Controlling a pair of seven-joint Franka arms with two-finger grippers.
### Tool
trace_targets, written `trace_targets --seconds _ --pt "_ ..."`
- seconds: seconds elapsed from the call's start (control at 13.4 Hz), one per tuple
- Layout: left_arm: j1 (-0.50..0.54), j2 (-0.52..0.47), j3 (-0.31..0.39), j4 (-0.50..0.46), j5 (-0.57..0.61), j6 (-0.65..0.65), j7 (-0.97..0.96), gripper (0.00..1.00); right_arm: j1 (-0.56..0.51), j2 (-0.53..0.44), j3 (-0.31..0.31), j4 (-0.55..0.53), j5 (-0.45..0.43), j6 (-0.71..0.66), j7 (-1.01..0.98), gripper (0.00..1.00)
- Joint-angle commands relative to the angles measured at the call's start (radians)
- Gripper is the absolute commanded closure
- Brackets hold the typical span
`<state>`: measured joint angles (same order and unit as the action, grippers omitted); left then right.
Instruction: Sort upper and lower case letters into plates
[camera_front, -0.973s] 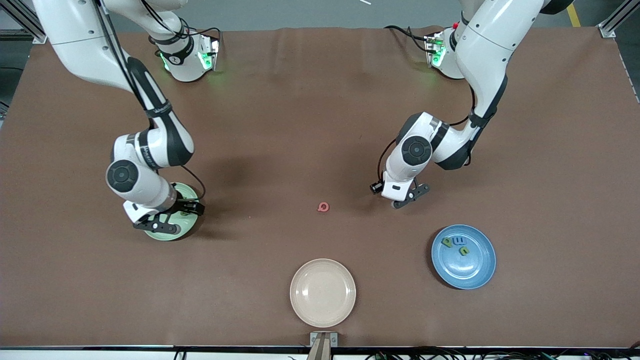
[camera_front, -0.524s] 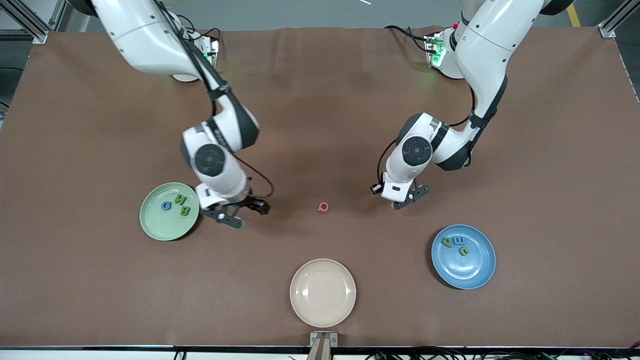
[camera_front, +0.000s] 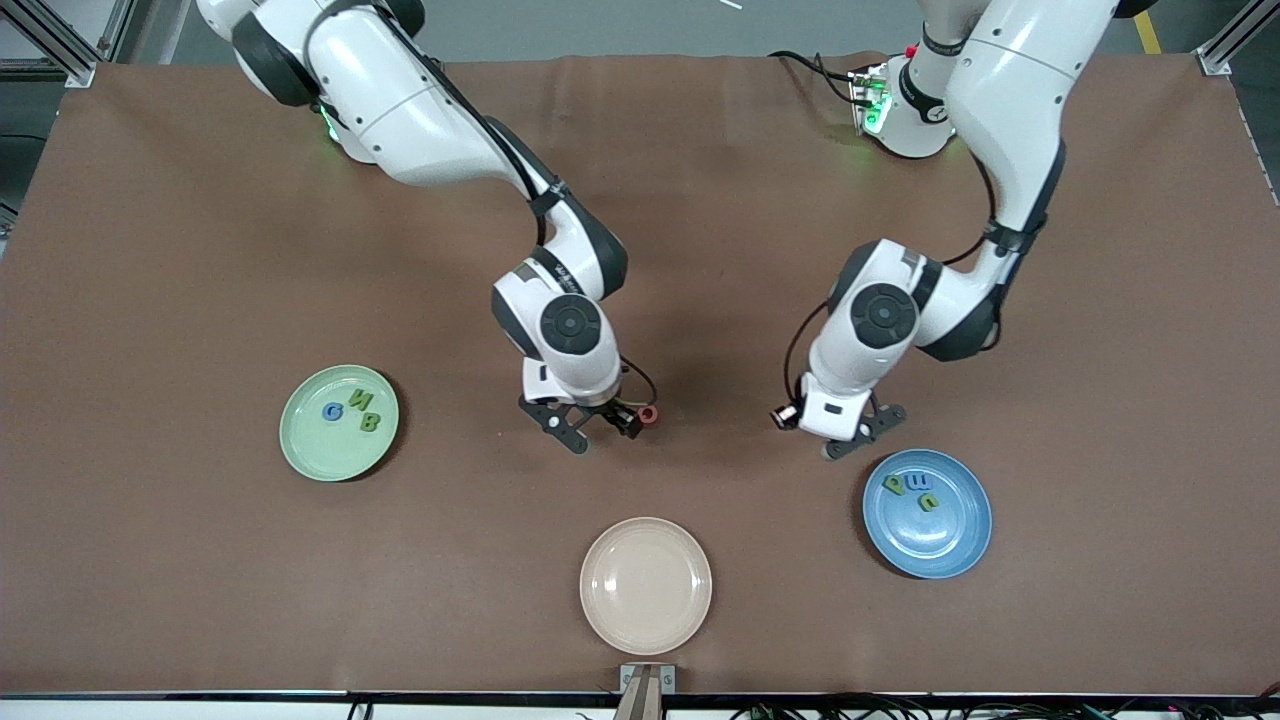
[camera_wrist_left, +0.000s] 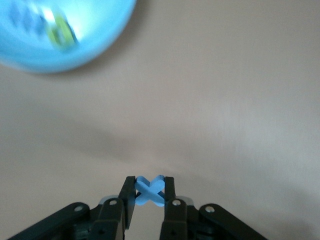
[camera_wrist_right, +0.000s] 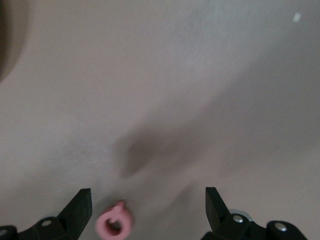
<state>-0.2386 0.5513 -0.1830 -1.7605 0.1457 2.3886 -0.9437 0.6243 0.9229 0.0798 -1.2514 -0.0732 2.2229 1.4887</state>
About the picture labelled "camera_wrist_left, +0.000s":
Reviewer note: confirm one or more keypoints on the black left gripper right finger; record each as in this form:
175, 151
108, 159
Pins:
180, 217

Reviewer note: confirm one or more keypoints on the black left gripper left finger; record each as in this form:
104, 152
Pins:
110, 215

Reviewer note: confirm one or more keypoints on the blue lowercase letter x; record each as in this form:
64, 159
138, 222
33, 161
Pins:
150, 191

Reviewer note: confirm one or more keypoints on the green lowercase letter p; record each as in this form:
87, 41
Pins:
61, 32

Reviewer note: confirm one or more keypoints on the blue lowercase letter m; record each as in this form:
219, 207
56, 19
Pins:
25, 17

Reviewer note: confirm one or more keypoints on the brown table cover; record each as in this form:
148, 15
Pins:
225, 100

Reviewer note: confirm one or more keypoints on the blue plate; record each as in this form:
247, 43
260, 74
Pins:
100, 37

